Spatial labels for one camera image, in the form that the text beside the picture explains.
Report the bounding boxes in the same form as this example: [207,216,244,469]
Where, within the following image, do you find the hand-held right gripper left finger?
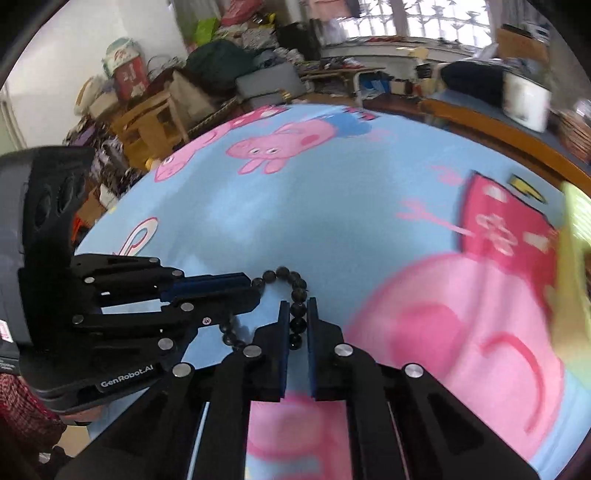
[55,300,291,480]

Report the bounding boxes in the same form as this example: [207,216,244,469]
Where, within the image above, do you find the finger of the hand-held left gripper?
[73,254,253,299]
[73,286,262,357]

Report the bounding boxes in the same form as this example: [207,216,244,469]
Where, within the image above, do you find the white enamel mug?
[502,71,553,133]

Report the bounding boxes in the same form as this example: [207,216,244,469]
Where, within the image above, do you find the green plastic basket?
[551,181,591,370]

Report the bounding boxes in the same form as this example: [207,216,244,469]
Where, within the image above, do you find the cardboard box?
[496,28,550,63]

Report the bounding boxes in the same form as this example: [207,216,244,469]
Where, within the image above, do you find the white and green packet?
[106,38,141,70]

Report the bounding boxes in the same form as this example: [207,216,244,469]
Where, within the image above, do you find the low wooden platform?
[422,90,591,185]

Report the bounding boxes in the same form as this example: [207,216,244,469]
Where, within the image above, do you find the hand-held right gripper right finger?
[307,298,541,480]

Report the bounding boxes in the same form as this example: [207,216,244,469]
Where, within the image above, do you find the dark cushion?
[438,60,513,104]

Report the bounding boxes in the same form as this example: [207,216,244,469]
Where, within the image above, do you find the black bag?
[277,21,321,61]

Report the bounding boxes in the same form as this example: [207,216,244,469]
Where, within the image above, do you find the bright green bag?
[194,17,220,47]

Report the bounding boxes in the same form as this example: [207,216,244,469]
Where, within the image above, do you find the red bag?
[222,0,252,26]

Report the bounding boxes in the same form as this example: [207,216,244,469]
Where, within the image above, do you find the wooden stool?
[111,90,190,169]

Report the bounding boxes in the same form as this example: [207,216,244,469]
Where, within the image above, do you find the blue cartoon pig printed blanket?
[76,104,591,480]

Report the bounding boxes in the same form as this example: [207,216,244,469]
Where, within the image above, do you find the red box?
[113,62,149,102]

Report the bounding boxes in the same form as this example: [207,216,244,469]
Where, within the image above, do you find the black bead bracelet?
[219,266,310,352]

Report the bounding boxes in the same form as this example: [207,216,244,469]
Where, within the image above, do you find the beige bag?
[168,69,218,130]

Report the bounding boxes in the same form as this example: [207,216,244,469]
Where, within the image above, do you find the window with patterned grille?
[360,0,504,47]

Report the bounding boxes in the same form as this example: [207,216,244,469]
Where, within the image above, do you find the round woven basket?
[556,111,591,163]

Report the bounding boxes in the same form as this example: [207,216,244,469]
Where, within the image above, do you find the grey bag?
[235,62,305,100]

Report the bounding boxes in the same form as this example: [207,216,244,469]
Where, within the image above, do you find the person's left forearm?
[0,373,68,446]

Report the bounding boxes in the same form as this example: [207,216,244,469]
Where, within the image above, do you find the dark green bag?
[187,41,257,90]

